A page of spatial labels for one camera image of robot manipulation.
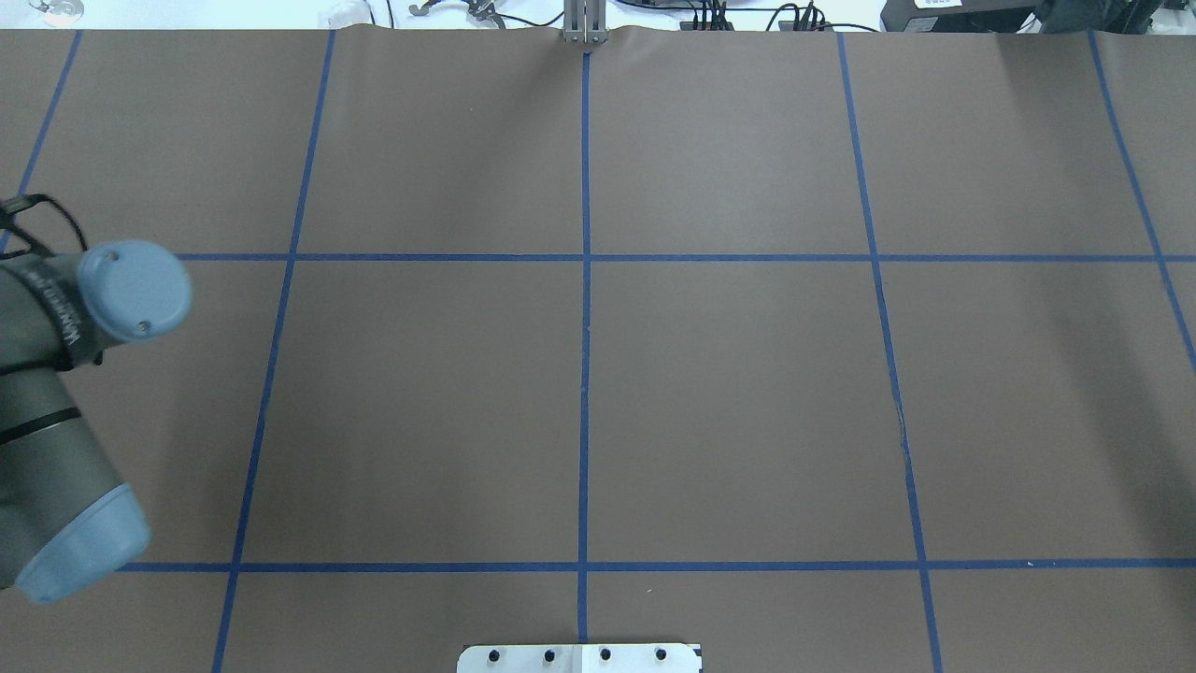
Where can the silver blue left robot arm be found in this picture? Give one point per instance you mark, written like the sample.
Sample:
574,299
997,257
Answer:
68,517

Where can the grey aluminium post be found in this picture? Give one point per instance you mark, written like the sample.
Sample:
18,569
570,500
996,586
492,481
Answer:
584,22

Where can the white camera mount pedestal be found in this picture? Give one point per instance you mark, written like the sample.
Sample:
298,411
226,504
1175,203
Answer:
580,657

